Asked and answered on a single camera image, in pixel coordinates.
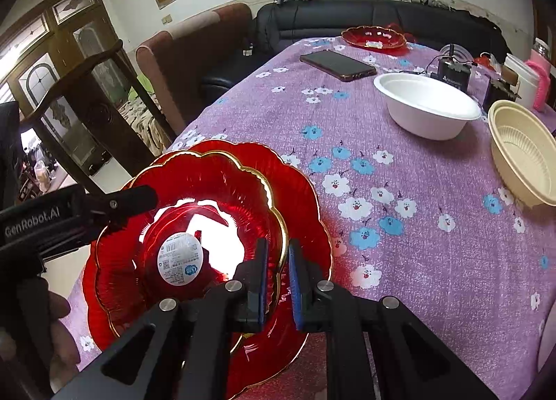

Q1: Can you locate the beige plastic bowl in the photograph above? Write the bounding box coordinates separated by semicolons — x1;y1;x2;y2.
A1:
488;100;556;210

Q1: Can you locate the purple floral tablecloth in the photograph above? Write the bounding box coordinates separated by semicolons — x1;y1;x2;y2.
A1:
65;35;556;400

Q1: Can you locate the black smartphone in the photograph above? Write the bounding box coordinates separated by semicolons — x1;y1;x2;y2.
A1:
300;50;378;82

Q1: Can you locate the person's left hand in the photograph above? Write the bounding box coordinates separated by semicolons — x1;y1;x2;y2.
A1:
47;291;83;392

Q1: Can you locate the black leather sofa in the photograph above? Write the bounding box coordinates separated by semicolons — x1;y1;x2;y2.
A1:
200;0;511;92

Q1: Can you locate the red glass dish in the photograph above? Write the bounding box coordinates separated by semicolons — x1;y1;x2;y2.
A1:
341;25;408;51

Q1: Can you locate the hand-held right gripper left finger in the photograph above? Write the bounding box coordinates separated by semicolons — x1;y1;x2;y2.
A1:
52;239;270;400

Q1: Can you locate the wooden glass door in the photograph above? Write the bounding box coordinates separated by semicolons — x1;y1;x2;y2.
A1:
0;0;144;192

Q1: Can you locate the brown armchair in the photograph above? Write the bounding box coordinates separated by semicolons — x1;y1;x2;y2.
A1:
136;3;255;136

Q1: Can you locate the patterned blanket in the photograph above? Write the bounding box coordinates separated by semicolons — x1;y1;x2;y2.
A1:
119;96;163;153

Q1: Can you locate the pink sleeved bottle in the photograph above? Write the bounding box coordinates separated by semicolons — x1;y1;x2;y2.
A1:
524;37;554;112

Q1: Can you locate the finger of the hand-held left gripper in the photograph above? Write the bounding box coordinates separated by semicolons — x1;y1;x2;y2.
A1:
84;185;159;232

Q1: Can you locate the black cylindrical motor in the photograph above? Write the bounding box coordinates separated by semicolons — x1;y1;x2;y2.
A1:
434;44;472;90

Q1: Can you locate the white foam bowl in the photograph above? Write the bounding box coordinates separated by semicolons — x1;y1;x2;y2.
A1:
374;73;482;140

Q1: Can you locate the dark wooden chair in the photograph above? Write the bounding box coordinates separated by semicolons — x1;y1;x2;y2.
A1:
19;39;177;197

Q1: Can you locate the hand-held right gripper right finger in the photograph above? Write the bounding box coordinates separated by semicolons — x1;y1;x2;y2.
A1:
288;239;500;400

